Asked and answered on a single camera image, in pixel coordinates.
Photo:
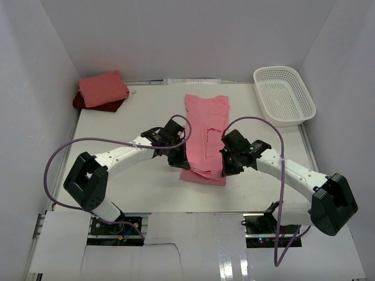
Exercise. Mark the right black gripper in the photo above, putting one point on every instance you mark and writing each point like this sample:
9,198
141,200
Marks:
227,170

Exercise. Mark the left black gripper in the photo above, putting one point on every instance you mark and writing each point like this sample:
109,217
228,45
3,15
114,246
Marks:
181,161

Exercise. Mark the pink t-shirt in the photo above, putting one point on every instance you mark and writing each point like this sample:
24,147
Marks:
209,118

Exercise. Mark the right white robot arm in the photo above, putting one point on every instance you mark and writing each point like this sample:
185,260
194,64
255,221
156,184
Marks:
332,201

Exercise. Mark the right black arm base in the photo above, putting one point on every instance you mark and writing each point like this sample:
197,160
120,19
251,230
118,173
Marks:
261,232

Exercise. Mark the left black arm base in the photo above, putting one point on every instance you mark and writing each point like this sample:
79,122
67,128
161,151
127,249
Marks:
101,234

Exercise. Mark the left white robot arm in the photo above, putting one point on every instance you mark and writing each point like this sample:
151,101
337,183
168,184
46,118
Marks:
87,179

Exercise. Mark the white plastic basket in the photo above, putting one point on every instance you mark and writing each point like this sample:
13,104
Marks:
283,96

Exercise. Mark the coral folded t-shirt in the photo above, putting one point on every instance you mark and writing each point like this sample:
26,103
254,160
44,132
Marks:
103,89

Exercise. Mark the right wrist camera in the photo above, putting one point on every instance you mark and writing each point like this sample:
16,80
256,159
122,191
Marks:
235,142

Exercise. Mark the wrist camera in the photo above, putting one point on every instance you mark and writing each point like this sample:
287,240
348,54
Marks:
235,142
172,131

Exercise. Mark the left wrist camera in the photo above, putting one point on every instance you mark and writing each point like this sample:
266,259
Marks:
172,131

